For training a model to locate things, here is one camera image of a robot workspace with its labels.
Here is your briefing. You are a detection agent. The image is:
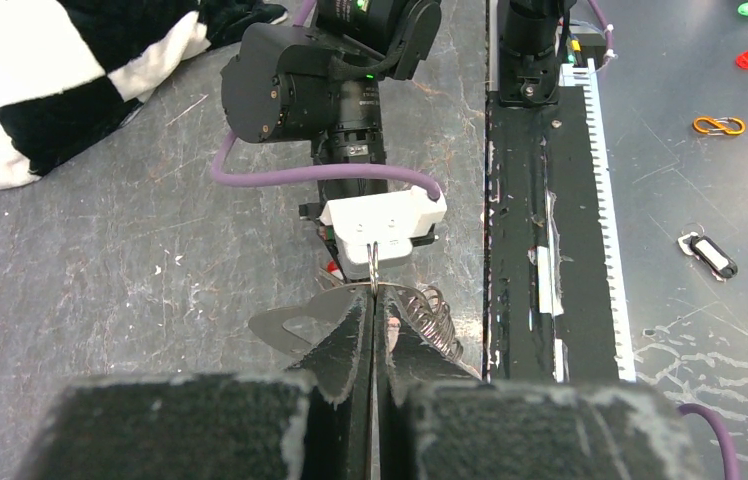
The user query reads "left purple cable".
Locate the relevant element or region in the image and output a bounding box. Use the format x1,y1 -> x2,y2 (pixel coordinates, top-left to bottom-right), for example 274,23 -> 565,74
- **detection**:
677,402 -> 741,480

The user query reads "orange S-shaped carabiner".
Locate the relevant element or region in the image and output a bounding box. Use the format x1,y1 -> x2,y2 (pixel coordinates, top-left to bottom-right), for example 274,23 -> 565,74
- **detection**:
692,116 -> 747,136

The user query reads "black key tag spare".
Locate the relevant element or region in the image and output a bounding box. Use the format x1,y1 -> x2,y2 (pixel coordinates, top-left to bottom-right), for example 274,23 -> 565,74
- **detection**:
677,231 -> 739,280

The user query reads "black white checkered blanket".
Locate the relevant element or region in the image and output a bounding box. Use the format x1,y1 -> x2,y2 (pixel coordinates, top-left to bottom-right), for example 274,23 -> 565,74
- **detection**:
0,1 -> 287,190

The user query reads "white toothed cable duct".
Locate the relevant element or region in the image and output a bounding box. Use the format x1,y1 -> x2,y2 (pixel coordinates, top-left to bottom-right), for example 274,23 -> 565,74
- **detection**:
561,58 -> 637,382

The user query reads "purple cable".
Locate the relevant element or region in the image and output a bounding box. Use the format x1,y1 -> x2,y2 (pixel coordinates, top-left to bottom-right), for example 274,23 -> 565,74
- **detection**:
677,402 -> 741,480
209,0 -> 443,203

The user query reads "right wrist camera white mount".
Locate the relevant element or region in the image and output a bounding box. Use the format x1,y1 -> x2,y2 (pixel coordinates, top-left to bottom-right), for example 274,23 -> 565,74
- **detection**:
318,185 -> 448,280

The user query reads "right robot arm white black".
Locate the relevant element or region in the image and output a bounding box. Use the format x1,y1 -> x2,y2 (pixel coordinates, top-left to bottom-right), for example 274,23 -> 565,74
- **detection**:
211,1 -> 447,283

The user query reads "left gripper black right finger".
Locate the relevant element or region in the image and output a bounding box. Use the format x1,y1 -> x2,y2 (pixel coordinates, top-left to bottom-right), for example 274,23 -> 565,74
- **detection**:
375,286 -> 477,479

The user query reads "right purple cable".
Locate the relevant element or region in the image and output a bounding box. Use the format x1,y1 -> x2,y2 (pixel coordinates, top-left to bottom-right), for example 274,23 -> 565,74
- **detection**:
209,0 -> 443,203

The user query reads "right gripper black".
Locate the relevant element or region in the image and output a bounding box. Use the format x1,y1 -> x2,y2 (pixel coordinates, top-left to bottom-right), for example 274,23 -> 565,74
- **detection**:
299,195 -> 440,280

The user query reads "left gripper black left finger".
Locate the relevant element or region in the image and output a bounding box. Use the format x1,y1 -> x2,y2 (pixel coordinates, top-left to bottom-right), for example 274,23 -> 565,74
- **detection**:
290,286 -> 374,479

